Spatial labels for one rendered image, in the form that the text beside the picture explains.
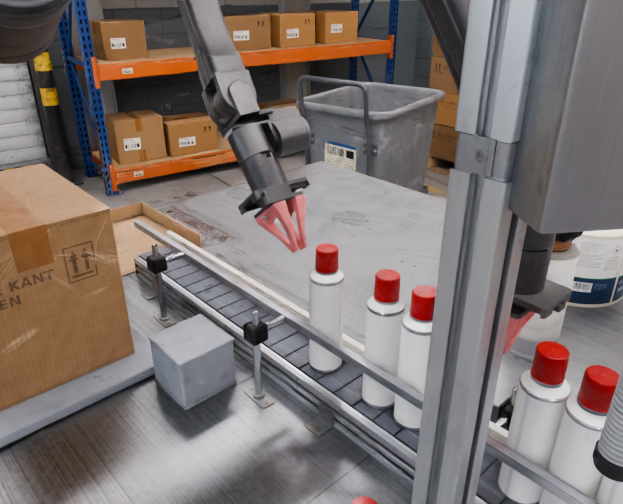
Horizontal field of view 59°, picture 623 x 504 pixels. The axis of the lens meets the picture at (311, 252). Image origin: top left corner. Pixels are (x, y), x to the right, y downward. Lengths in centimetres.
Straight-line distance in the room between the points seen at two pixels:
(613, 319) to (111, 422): 87
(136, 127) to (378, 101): 177
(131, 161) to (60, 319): 351
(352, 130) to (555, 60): 276
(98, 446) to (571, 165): 73
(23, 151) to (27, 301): 398
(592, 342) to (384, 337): 43
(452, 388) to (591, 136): 24
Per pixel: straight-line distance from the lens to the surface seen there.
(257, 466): 82
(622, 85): 36
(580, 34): 35
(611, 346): 106
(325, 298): 80
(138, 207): 161
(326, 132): 320
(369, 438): 81
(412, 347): 71
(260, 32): 470
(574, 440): 64
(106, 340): 97
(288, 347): 93
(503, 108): 38
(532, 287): 67
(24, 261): 87
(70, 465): 88
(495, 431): 77
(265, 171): 83
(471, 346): 46
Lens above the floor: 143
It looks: 26 degrees down
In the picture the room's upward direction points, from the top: straight up
